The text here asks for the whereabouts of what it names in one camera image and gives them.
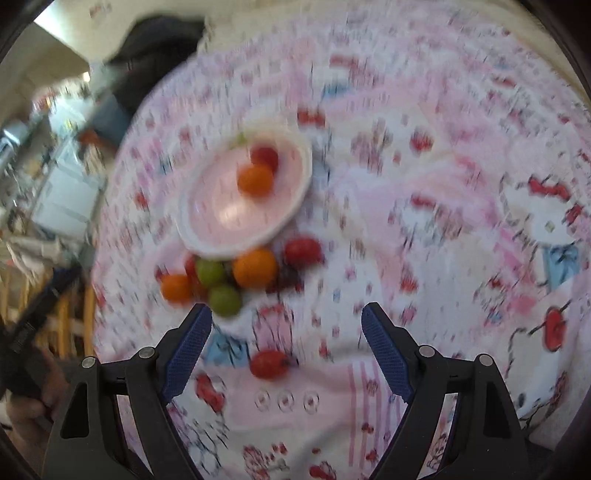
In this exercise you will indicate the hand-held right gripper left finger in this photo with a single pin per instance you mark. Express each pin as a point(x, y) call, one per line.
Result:
point(189, 350)

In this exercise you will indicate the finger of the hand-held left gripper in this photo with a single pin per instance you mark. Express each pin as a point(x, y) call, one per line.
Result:
point(57, 288)

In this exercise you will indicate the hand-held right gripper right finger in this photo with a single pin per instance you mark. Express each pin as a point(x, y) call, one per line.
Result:
point(385, 350)

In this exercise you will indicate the green apple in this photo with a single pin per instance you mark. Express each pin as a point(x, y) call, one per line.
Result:
point(225, 300)

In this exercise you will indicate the orange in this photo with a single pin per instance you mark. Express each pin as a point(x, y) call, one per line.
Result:
point(255, 181)
point(255, 268)
point(176, 288)

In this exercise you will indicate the green grape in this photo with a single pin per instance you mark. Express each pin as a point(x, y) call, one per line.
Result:
point(210, 272)

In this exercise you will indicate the dark purple grape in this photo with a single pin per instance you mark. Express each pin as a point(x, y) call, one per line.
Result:
point(288, 279)

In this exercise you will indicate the white pink plate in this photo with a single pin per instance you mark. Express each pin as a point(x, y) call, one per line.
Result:
point(231, 217)

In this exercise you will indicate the person's left hand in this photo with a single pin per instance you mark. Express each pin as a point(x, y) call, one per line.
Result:
point(46, 397)

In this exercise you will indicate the wooden shelf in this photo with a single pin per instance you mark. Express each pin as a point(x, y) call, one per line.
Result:
point(71, 323)

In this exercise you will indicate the pink cartoon printed blanket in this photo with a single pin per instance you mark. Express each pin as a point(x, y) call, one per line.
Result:
point(415, 207)

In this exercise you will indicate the blue grey armchair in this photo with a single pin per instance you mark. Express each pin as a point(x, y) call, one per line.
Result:
point(108, 117)

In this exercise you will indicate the black jacket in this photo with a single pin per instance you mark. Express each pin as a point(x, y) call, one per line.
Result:
point(152, 55)

